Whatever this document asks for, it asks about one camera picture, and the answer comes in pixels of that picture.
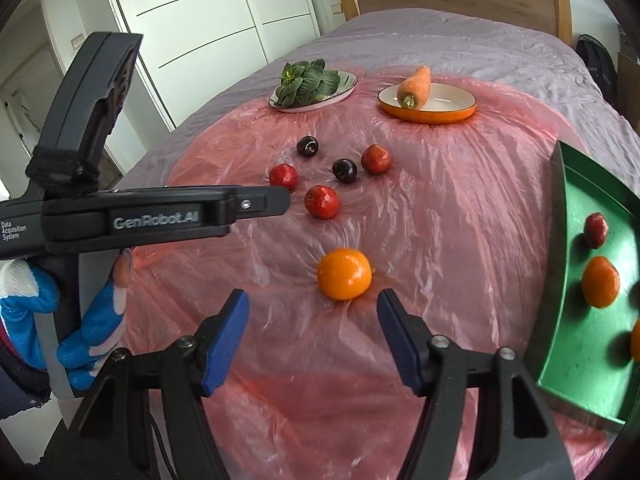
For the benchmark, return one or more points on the red plum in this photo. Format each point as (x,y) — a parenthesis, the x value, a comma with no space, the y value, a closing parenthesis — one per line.
(283,176)
(376,158)
(321,201)
(595,230)

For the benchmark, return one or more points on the white wardrobe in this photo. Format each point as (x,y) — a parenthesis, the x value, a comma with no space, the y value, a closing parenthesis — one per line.
(200,20)

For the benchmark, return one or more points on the dark purple plum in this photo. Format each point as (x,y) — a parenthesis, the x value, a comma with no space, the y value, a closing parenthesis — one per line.
(344,170)
(307,146)

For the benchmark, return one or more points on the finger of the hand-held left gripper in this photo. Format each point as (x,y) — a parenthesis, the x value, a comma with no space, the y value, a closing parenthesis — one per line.
(260,203)

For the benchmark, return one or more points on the orange oval dish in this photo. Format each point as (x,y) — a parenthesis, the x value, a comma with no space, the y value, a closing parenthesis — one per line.
(450,102)

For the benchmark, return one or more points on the person's left forearm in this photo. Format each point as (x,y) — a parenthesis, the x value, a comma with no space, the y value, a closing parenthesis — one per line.
(20,400)

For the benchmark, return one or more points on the wooden dresser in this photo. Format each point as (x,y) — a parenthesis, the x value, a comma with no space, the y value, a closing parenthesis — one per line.
(630,80)

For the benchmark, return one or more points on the person's left hand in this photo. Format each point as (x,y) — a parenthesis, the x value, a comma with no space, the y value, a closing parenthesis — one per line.
(90,330)

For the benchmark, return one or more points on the black backpack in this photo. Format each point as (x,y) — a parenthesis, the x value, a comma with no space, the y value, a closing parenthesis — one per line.
(597,67)

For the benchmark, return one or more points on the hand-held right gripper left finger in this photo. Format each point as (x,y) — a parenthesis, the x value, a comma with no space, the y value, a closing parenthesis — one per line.
(225,345)

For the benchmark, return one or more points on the orange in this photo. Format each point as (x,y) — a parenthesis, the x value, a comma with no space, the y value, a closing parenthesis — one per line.
(345,274)
(600,281)
(636,340)

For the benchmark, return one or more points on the pink plastic sheet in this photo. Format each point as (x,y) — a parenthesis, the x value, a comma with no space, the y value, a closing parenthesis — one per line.
(450,200)

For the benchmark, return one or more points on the white oval plate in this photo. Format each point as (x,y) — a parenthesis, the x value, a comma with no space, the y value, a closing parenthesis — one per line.
(345,82)

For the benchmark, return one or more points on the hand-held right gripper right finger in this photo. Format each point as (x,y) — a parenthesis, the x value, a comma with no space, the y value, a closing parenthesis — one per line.
(400,340)

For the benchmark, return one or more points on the green tray box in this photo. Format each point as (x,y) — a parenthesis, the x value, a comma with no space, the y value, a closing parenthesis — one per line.
(570,340)

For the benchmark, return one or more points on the green bok choy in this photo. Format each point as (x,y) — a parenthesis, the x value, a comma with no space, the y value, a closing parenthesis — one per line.
(305,82)

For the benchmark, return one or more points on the carrot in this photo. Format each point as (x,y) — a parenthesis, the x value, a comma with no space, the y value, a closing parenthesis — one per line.
(417,85)

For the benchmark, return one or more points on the wall light switch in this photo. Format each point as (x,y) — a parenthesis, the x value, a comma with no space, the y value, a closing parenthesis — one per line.
(78,41)

